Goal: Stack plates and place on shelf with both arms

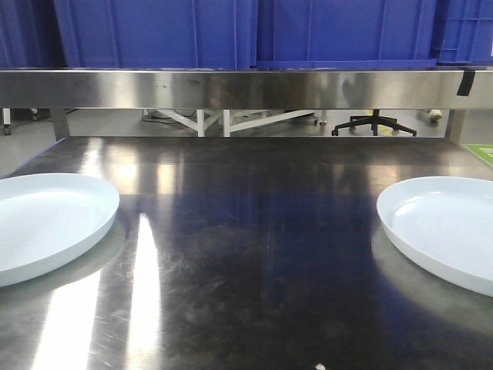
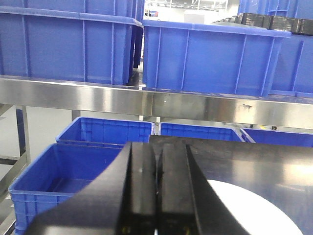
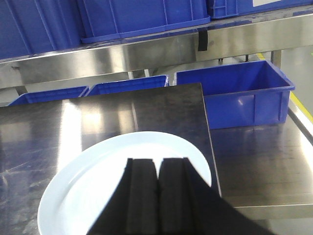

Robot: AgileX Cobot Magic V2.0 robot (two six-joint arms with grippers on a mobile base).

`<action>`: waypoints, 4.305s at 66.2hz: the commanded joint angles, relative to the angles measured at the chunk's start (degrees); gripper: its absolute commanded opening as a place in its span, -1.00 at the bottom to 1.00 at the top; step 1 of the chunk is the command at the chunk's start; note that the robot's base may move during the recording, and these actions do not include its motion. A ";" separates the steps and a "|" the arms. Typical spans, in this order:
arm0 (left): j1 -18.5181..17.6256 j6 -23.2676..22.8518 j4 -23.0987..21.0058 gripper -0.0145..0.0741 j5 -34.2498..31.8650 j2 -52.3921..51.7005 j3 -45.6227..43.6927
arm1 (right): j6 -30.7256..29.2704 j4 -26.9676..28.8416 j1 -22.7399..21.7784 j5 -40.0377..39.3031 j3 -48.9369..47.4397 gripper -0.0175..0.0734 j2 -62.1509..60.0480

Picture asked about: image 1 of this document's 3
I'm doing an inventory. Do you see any light blue plate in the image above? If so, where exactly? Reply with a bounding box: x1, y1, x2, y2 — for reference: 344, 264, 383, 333
376, 176, 492, 296
1, 173, 119, 287

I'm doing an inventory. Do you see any black office chair base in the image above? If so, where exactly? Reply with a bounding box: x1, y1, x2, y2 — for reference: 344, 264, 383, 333
331, 109, 418, 137

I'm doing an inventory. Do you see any blue plastic crate centre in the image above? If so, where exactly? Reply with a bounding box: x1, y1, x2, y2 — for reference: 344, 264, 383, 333
256, 0, 436, 69

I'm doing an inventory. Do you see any blue plastic crate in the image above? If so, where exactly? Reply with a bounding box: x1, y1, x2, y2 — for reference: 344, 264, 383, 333
54, 1, 258, 70
431, 0, 492, 66
256, 0, 436, 69

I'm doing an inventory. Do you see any blue plastic crate left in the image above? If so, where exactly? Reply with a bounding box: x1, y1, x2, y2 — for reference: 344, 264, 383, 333
54, 1, 258, 70

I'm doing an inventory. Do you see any black tape strip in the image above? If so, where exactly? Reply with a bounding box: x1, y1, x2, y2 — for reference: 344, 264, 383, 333
456, 68, 476, 96

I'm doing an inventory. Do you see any blue plastic crate right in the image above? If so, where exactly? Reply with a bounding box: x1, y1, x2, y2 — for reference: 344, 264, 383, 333
431, 0, 492, 66

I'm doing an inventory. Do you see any white table frame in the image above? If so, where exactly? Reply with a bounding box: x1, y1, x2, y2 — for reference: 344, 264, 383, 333
142, 109, 328, 137

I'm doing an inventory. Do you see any steel shelf post left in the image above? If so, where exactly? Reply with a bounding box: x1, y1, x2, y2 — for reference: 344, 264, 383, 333
50, 108, 71, 141

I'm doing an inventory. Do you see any steel shelf post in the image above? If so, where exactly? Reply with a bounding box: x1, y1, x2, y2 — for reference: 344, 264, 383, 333
50, 108, 71, 141
444, 109, 466, 145

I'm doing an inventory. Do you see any steel shelf post right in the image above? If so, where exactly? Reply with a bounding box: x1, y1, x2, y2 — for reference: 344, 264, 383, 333
444, 109, 466, 145

